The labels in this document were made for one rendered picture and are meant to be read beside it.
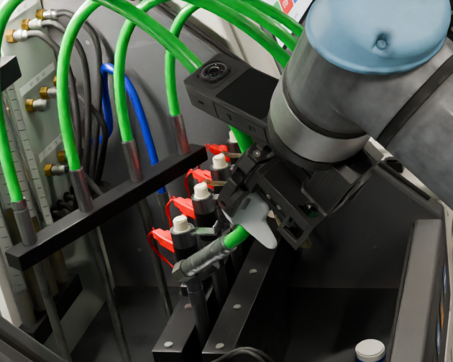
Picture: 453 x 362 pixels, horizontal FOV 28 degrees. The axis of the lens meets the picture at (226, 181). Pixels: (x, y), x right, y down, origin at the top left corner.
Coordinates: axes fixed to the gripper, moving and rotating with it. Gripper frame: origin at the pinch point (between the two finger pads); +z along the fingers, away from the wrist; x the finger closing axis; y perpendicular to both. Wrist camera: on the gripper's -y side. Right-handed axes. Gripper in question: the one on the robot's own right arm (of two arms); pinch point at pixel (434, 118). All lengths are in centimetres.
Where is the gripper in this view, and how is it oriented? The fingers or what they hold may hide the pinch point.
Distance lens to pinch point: 92.8
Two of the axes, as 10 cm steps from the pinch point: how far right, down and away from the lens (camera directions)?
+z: 1.7, 8.9, 4.3
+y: 9.5, -0.3, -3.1
